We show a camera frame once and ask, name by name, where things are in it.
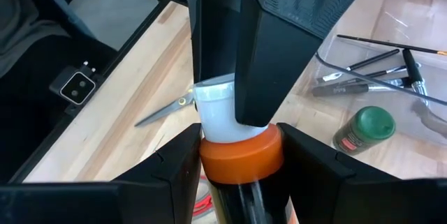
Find yellow-handled scissors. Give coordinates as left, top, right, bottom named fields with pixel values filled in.
left=133, top=89, right=196, bottom=128

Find long thin black paintbrush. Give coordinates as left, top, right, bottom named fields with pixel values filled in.
left=336, top=33, right=447, bottom=57

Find red-handled scissors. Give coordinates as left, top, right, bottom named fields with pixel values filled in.
left=191, top=174, right=214, bottom=218

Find large round-head paintbrush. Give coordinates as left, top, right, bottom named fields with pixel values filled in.
left=401, top=47, right=447, bottom=140

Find person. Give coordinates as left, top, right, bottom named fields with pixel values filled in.
left=0, top=0, right=118, bottom=78

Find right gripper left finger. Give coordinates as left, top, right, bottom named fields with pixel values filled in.
left=0, top=122, right=204, bottom=224

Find black aluminium table frame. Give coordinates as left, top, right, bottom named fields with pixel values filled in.
left=10, top=0, right=447, bottom=184

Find green acrylic paint bottle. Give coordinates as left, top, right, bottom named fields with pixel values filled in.
left=331, top=105, right=397, bottom=156

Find small black table camera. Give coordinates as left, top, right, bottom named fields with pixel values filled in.
left=48, top=59, right=105, bottom=107

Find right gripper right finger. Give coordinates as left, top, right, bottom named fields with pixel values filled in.
left=277, top=122, right=447, bottom=224

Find orange acrylic paint bottle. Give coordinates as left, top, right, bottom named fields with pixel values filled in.
left=193, top=73, right=300, bottom=224

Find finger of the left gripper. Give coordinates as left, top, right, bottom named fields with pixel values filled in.
left=145, top=0, right=245, bottom=84
left=234, top=0, right=324, bottom=128

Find clear plastic bin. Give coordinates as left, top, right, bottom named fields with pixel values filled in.
left=314, top=31, right=447, bottom=150

